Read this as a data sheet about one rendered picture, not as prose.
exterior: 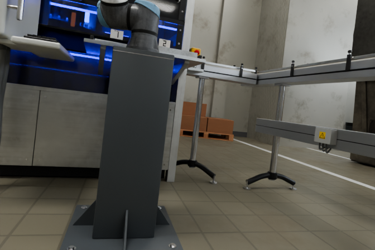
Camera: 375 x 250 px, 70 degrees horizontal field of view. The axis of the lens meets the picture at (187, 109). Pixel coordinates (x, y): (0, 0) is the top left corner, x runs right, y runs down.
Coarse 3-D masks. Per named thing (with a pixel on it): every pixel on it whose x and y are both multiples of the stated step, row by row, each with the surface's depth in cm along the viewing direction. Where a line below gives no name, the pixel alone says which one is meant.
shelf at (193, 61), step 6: (84, 42) 143; (90, 42) 141; (96, 42) 142; (102, 42) 143; (108, 42) 144; (90, 48) 157; (96, 48) 155; (108, 48) 151; (96, 54) 178; (108, 54) 172; (174, 54) 156; (174, 60) 167; (180, 60) 165; (186, 60) 162; (192, 60) 160; (198, 60) 161; (204, 60) 162; (192, 66) 184
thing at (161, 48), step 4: (160, 48) 156; (164, 48) 156; (168, 48) 157; (168, 52) 157; (172, 52) 158; (176, 52) 159; (180, 52) 159; (184, 52) 160; (188, 52) 161; (192, 52) 162; (192, 56) 162; (196, 56) 163
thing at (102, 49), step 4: (100, 48) 148; (104, 48) 149; (100, 52) 152; (104, 52) 152; (100, 56) 157; (104, 56) 157; (100, 60) 161; (100, 64) 166; (100, 68) 171; (100, 72) 176
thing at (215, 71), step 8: (200, 64) 216; (208, 64) 227; (216, 64) 223; (192, 72) 214; (208, 72) 218; (216, 72) 220; (224, 72) 223; (232, 72) 225; (240, 72) 226; (248, 72) 240; (224, 80) 231; (232, 80) 225; (240, 80) 228; (248, 80) 230; (256, 80) 233
